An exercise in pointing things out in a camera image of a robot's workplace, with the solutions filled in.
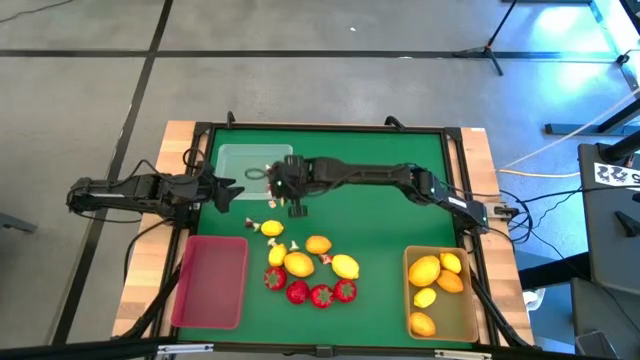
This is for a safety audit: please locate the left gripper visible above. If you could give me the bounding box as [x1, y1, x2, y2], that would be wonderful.
[192, 167, 247, 215]

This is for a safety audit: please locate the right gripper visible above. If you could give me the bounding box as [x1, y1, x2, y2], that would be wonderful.
[267, 154, 314, 218]

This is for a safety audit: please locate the small yellow lemon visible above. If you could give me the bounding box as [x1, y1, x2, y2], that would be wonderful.
[260, 219, 285, 238]
[267, 243, 289, 268]
[439, 252, 463, 275]
[413, 287, 438, 309]

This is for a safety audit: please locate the clear plastic basket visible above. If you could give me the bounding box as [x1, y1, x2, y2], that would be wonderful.
[216, 143, 294, 202]

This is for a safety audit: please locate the orange citrus fruit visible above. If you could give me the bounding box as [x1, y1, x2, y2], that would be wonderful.
[408, 311, 437, 338]
[435, 269, 465, 294]
[305, 234, 333, 256]
[408, 254, 442, 288]

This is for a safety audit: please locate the large yellow-orange lemon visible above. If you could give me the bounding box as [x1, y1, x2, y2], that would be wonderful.
[283, 251, 316, 279]

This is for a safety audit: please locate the red toy tomato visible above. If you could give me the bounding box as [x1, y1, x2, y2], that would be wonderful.
[309, 283, 335, 310]
[263, 266, 288, 292]
[285, 279, 311, 305]
[332, 278, 358, 304]

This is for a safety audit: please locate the large yellow lemon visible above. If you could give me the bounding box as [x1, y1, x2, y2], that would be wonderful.
[331, 253, 361, 281]

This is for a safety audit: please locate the green table mat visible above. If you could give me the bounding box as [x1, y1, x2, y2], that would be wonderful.
[177, 128, 475, 350]

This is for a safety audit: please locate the red plastic basket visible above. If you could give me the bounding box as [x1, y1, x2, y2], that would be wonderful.
[170, 235, 250, 330]

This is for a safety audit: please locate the yellow plastic basket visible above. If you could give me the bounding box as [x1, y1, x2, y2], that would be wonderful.
[402, 244, 480, 344]

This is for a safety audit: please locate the grey chair base leg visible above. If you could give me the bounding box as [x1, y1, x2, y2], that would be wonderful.
[0, 212, 39, 235]

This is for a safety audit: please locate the black tripod stand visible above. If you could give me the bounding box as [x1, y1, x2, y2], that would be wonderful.
[452, 0, 521, 77]

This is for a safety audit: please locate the black stand base bar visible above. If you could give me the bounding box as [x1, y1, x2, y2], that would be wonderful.
[543, 97, 640, 137]

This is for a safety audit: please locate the grey side desk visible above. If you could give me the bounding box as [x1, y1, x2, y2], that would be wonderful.
[577, 142, 640, 296]

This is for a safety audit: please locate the white printed marker tag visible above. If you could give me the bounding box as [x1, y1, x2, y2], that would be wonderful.
[593, 162, 640, 188]

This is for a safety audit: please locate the grey plastic bin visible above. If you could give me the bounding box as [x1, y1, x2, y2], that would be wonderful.
[574, 329, 620, 360]

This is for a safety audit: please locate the black aluminium table frame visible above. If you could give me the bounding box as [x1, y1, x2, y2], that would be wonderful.
[149, 110, 504, 359]

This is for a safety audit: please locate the black frame brace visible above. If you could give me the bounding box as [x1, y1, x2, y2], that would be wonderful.
[469, 272, 534, 350]
[113, 264, 182, 341]

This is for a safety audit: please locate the silver metal bracket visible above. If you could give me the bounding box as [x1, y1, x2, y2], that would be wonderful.
[156, 343, 215, 357]
[433, 349, 494, 360]

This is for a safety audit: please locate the black cable bundle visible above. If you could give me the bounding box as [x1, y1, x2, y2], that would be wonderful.
[492, 187, 594, 251]

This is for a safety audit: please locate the yellow floor cable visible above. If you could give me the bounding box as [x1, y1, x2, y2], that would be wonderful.
[497, 168, 582, 180]

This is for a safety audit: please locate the white floor cable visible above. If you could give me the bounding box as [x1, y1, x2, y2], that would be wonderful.
[499, 87, 640, 170]

